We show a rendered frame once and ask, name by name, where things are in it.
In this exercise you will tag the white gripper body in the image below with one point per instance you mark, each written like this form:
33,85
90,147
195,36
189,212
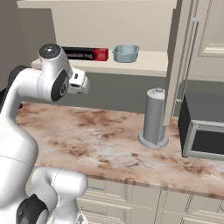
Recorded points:
82,87

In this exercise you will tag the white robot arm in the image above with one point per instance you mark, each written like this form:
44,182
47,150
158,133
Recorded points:
20,145

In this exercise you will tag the black and red foil box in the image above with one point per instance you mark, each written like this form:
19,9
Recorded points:
84,54

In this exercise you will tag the pale blue tupperware container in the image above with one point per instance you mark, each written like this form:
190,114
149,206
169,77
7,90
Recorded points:
126,54

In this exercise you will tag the beige open cabinet door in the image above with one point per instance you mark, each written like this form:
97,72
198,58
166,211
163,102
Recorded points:
175,58

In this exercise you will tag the beige base cabinet run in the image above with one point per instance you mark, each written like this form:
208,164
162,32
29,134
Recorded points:
151,204

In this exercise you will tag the beige closed cabinet door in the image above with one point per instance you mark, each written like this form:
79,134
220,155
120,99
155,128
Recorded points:
210,38

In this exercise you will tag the grey paper towel holder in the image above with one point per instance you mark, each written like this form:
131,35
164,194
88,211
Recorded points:
154,116

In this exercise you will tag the black and silver microwave oven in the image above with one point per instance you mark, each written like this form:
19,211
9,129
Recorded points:
201,137

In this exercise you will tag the beige wall cabinet with shelf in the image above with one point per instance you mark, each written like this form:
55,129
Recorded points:
116,23

